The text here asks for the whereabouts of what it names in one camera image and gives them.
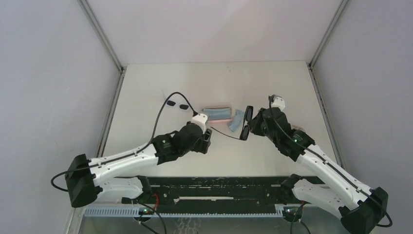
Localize black sunglasses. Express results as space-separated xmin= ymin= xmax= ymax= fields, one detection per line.
xmin=211 ymin=105 xmax=253 ymax=141

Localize light blue cloth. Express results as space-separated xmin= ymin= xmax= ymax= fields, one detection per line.
xmin=227 ymin=109 xmax=244 ymax=133
xmin=203 ymin=107 xmax=231 ymax=120

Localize pink glasses case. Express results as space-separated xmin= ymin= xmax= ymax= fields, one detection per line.
xmin=208 ymin=107 xmax=232 ymax=123

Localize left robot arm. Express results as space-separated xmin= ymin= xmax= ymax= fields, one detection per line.
xmin=64 ymin=122 xmax=212 ymax=208

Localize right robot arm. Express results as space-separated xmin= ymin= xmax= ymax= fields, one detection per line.
xmin=241 ymin=106 xmax=390 ymax=234

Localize white sunglasses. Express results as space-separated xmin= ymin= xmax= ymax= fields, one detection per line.
xmin=162 ymin=90 xmax=190 ymax=111

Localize patterned glasses case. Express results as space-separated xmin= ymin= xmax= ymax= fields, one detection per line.
xmin=291 ymin=124 xmax=306 ymax=133

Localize right black camera cable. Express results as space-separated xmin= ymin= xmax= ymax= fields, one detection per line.
xmin=268 ymin=94 xmax=394 ymax=228

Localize black camera cable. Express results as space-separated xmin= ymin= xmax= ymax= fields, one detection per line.
xmin=268 ymin=94 xmax=394 ymax=228
xmin=50 ymin=92 xmax=198 ymax=193

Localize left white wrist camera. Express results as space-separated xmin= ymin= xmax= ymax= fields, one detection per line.
xmin=190 ymin=113 xmax=208 ymax=133

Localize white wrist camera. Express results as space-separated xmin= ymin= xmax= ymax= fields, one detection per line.
xmin=269 ymin=95 xmax=285 ymax=111
xmin=190 ymin=113 xmax=208 ymax=133

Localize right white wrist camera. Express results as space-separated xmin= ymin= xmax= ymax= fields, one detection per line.
xmin=269 ymin=95 xmax=285 ymax=111

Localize left black camera cable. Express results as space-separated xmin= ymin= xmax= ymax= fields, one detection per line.
xmin=50 ymin=92 xmax=198 ymax=193

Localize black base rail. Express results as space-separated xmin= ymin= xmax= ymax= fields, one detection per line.
xmin=121 ymin=175 xmax=315 ymax=215

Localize aluminium frame rail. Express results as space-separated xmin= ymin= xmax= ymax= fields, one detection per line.
xmin=72 ymin=184 xmax=367 ymax=218

